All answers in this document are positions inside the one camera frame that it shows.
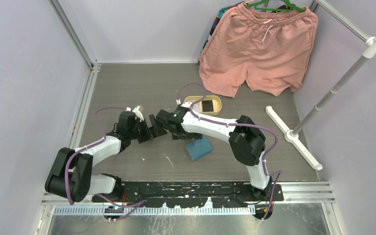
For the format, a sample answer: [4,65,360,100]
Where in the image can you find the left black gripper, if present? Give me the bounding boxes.
[129,115,166,143]

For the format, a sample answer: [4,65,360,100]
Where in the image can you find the black credit card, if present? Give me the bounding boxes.
[201,100,214,113]

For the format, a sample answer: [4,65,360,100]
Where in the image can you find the blue card holder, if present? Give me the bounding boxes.
[186,137,212,161]

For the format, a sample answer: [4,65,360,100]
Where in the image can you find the beige oval tray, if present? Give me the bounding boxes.
[184,95,222,116]

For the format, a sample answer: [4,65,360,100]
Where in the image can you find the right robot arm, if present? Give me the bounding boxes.
[156,103,272,201]

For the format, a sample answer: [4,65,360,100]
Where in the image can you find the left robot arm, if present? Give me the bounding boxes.
[45,111,167,205]

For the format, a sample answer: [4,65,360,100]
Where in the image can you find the colourful patterned garment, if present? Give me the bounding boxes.
[199,1,245,55]

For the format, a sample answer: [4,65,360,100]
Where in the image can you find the pink shorts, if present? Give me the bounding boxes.
[198,3,318,97]

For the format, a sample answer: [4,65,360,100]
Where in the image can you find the green clothes hanger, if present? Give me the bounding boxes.
[245,0,306,12]

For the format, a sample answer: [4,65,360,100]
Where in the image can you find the white clothes rack stand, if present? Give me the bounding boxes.
[265,36,376,171]

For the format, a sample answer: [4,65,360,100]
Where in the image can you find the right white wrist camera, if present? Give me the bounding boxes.
[176,99,192,112]

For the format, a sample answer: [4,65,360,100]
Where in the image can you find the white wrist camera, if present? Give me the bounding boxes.
[176,99,192,112]
[126,105,144,122]

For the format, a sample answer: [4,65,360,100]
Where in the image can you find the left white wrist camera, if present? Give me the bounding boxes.
[126,105,144,122]

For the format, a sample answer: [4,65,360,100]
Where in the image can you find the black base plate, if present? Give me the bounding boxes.
[106,181,284,208]

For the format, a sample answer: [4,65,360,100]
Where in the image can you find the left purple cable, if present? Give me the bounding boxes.
[64,107,147,221]

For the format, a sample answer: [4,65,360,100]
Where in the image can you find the purple cable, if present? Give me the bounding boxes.
[64,107,147,221]
[176,82,282,221]

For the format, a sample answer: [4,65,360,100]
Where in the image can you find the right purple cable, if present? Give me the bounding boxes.
[176,82,282,221]

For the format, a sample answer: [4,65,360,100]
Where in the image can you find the aluminium front rail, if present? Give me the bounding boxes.
[43,181,335,217]

